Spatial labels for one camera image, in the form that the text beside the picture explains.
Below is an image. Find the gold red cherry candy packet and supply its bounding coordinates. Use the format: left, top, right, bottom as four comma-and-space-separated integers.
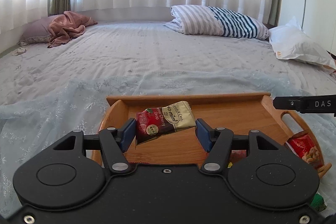
135, 101, 196, 145

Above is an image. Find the red gold peanut packet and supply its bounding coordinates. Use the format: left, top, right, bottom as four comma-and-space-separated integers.
284, 133, 323, 169

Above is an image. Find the green snack packet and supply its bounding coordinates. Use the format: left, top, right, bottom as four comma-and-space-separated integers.
310, 193, 327, 213

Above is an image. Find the red Biscoff biscuit pack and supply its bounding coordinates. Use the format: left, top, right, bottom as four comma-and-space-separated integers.
230, 150, 247, 162

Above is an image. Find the wooden bamboo serving tray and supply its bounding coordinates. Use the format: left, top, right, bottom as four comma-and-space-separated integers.
100, 93, 332, 177

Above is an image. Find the white pillow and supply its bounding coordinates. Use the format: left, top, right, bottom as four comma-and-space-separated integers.
269, 17, 335, 70

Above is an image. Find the light blue snowflake cloth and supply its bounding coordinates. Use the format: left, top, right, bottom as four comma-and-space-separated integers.
1, 69, 335, 217

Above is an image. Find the striped grey navy pillow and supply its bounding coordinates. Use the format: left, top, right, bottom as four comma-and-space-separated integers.
164, 5, 270, 40

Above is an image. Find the pink crumpled blanket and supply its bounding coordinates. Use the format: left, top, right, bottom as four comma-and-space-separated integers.
48, 11, 97, 48

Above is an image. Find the small object near pillow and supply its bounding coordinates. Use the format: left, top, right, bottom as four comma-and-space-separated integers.
13, 47, 27, 56

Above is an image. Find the purple pillow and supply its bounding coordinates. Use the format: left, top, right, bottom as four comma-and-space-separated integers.
19, 15, 59, 44

